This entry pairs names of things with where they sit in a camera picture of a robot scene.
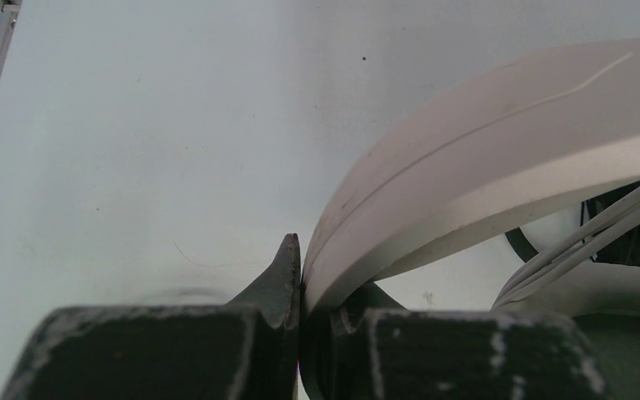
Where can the white gaming headset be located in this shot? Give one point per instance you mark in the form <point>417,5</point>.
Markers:
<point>518,143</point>

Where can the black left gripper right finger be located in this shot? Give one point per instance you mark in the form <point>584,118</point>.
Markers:
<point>380,350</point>

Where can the small black on-ear headphones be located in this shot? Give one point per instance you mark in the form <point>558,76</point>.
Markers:
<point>624,250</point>

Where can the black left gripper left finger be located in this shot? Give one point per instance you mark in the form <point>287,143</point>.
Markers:
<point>246,348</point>

